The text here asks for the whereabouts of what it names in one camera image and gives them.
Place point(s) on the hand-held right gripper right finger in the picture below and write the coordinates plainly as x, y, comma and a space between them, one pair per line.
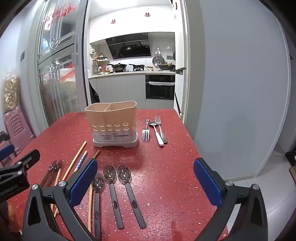
207, 183

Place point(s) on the glass sliding door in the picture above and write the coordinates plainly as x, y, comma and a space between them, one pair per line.
57, 69

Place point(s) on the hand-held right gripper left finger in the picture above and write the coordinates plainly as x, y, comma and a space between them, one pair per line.
83, 182

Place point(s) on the plain steel fork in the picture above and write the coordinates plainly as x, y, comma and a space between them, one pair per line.
161, 132

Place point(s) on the small dark fan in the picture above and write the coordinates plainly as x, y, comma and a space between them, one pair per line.
174, 56

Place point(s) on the lidded black wok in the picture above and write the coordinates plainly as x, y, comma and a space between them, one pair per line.
119, 66

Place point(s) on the stack of pink plastic stools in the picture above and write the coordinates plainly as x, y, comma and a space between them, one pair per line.
16, 129

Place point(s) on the black built-in oven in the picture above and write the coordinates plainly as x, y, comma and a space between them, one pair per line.
160, 87

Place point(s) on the black frying pan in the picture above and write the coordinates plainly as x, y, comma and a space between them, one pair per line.
137, 66

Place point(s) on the spice rack with bottles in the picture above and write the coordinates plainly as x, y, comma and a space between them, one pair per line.
100, 64

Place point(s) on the dark wall switch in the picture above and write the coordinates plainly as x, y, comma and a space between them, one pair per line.
22, 56

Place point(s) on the small light table fan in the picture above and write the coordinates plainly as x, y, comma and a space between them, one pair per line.
158, 60

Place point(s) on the red paper wall decal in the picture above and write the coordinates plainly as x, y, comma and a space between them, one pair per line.
146, 14
113, 22

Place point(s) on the beige plastic cutlery holder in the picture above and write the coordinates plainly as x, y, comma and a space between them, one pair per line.
111, 115

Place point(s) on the red paper door decal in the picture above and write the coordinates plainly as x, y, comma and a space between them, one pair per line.
60, 12

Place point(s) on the black plastic bag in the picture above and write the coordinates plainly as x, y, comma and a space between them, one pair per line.
93, 91

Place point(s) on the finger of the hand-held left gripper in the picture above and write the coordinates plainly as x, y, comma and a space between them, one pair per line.
27, 158
7, 151

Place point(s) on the grey kitchen base cabinets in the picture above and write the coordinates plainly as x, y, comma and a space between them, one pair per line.
120, 90

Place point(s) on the blue patterned chopstick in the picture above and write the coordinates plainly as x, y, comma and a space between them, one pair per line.
81, 160

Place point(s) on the clear bag of nuts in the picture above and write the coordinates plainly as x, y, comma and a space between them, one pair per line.
10, 92

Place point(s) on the black wok with food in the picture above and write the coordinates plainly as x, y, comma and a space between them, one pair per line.
167, 66

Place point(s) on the black range hood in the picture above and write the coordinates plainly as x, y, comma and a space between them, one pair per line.
129, 46

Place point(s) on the white refrigerator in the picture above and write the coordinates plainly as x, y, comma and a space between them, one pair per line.
179, 88

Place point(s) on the dark fuzzy object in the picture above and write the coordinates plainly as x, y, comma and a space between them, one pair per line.
3, 136

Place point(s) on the black floor item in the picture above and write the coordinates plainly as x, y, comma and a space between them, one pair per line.
291, 158

